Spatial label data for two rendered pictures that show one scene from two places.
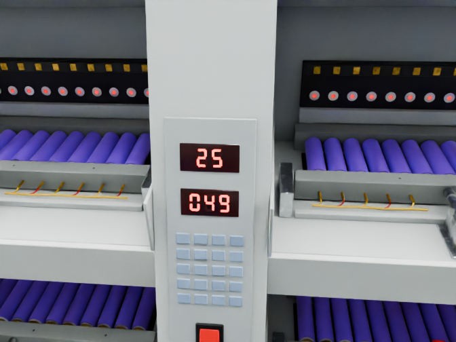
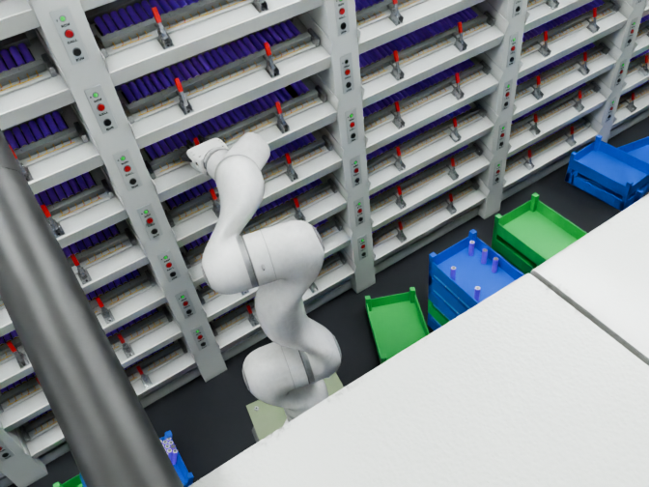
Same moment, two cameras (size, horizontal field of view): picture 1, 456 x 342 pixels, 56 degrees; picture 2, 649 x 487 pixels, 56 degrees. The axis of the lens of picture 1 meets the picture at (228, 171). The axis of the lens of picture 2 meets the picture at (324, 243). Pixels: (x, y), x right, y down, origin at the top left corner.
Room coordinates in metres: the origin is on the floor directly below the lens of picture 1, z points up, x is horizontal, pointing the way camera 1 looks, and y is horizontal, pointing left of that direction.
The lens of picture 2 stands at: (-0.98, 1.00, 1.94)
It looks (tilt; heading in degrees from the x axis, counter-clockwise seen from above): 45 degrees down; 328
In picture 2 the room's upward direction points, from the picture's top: 9 degrees counter-clockwise
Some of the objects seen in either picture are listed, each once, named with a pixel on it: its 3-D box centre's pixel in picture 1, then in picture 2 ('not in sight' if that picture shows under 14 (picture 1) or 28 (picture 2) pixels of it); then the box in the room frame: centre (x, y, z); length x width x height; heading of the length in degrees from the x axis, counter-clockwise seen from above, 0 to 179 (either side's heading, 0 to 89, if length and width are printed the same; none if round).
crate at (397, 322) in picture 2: not in sight; (398, 327); (0.06, 0.07, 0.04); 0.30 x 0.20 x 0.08; 151
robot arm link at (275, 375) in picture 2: not in sight; (286, 380); (-0.22, 0.69, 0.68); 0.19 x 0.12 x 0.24; 71
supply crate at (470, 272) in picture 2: not in sight; (480, 273); (-0.14, -0.12, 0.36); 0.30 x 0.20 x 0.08; 174
